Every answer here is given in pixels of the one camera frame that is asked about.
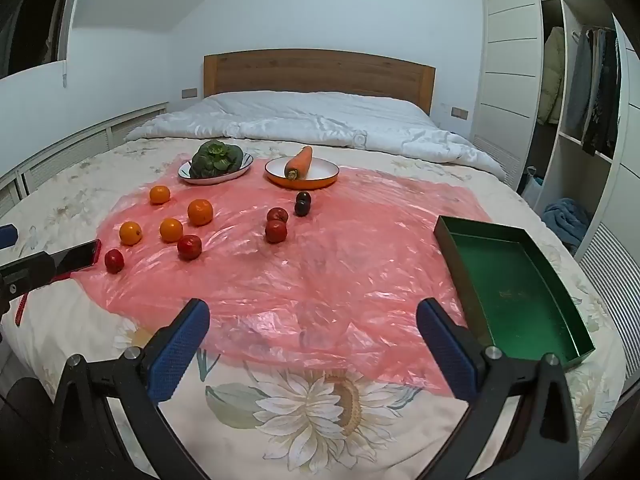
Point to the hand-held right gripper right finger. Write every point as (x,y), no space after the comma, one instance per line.
(445,350)

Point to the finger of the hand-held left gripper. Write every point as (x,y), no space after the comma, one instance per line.
(30,272)
(7,236)

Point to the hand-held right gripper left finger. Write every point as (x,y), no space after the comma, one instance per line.
(177,350)

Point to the small red apple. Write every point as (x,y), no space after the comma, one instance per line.
(275,232)
(189,247)
(114,261)
(277,214)

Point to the green rectangular tray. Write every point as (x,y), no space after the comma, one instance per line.
(520,295)

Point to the orange mandarin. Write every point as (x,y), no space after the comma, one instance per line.
(171,229)
(130,233)
(159,194)
(200,212)

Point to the dark purple plum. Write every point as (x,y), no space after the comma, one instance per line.
(305,195)
(301,208)

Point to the red smartphone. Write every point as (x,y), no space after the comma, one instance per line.
(75,259)

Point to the pink plastic sheet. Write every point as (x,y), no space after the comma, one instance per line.
(325,270)

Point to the floral bedsheet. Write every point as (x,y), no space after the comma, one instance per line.
(310,420)

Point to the blue towel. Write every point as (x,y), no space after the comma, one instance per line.
(565,220)

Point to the white plastic bag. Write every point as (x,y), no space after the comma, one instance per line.
(532,189)

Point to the white plate with blue rim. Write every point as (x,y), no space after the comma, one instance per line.
(240,167)

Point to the green leafy vegetable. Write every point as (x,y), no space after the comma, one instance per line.
(216,159)

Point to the orange bowl with white inside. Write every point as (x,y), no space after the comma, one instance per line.
(320,172)

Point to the orange carrot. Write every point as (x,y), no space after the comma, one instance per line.
(300,161)

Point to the white quilt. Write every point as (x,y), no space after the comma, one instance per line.
(310,117)

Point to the light green hanging jacket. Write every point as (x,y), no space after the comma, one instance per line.
(550,75)

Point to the white wardrobe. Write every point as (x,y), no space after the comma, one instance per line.
(510,60)

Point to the wooden headboard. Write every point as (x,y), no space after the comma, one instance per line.
(320,72)

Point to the dark hanging clothes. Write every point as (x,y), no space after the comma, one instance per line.
(597,85)

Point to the wall switch panel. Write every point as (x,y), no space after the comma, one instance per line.
(459,112)
(189,92)

